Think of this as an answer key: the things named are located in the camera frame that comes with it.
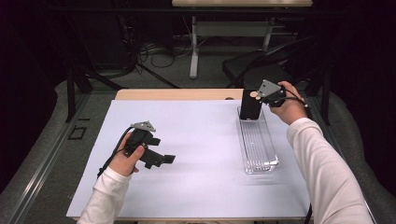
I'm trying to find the bundle of floor cables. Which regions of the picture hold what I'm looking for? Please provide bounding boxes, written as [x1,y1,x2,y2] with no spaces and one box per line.
[136,38,195,70]

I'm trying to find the person's left hand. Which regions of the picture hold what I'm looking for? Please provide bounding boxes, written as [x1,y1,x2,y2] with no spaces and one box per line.
[107,133,146,177]

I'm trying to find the black metal stand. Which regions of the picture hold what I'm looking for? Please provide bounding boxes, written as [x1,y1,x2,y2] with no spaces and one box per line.
[64,63,125,123]

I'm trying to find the clear plastic box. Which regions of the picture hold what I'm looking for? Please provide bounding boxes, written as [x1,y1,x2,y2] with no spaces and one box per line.
[236,105,279,175]

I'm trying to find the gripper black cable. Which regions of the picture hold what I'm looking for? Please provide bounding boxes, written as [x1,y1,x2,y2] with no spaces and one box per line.
[96,125,135,179]
[283,88,314,224]

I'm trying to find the person's right hand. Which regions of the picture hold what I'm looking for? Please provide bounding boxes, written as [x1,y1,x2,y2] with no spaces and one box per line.
[269,80,308,126]

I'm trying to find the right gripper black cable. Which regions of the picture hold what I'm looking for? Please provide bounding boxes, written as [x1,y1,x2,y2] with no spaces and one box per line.
[283,88,314,224]

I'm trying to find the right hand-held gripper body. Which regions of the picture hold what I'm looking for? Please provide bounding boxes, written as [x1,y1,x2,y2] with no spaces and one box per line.
[256,78,288,108]

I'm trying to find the white table with metal legs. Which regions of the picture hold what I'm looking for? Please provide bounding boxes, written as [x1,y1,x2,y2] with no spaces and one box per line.
[171,0,314,79]

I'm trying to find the black chair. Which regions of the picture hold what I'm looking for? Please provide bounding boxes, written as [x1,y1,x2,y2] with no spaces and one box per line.
[222,36,316,90]

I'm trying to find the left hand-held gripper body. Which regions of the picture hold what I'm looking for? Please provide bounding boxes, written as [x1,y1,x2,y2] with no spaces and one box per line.
[122,120,162,157]

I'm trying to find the black tape square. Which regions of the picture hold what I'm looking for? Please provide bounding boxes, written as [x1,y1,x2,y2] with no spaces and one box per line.
[67,124,88,141]

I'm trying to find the black phone case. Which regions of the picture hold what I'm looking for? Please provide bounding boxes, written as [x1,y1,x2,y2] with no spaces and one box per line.
[238,88,263,121]

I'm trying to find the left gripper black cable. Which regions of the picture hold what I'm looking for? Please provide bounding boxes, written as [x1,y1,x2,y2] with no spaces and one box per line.
[96,125,135,179]

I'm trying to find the white table mat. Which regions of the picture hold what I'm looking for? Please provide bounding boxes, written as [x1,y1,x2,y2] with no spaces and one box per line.
[65,99,312,218]

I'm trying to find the grey metal floor rail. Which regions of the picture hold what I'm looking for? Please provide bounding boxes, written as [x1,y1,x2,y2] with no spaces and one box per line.
[7,92,92,224]

